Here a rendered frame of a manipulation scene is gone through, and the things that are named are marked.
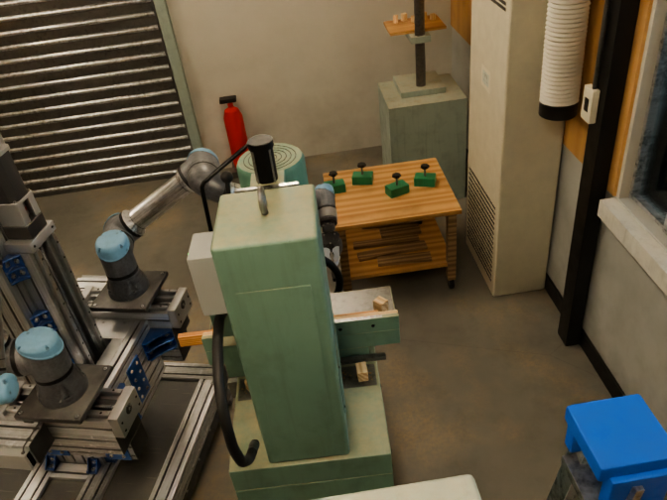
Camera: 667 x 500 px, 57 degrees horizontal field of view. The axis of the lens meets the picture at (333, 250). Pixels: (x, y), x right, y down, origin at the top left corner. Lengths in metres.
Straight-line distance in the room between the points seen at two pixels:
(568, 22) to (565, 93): 0.27
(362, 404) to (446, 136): 2.43
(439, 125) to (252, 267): 2.76
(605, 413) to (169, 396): 1.94
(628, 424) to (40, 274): 1.66
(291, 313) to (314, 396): 0.27
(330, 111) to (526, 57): 2.28
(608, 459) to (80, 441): 1.58
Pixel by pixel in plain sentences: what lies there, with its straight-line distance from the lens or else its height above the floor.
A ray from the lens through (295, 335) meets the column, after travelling 1.39.
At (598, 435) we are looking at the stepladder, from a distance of 1.36.
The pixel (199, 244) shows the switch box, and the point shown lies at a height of 1.48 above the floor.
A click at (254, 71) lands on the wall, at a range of 4.62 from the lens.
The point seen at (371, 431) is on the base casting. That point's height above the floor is 0.80.
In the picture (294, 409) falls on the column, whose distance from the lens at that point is 1.57.
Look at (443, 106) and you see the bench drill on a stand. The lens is 3.86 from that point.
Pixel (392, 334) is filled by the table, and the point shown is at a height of 0.88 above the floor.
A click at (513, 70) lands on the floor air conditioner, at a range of 2.76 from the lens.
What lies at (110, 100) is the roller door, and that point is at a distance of 4.76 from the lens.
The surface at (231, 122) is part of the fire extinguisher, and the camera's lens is 4.58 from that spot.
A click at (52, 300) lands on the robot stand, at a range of 2.16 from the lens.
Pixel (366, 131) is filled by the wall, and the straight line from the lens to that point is 4.86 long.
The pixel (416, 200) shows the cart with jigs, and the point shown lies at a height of 0.53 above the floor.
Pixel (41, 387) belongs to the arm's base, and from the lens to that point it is 2.08.
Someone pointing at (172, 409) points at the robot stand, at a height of 0.21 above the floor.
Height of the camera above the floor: 2.21
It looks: 36 degrees down
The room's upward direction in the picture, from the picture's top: 8 degrees counter-clockwise
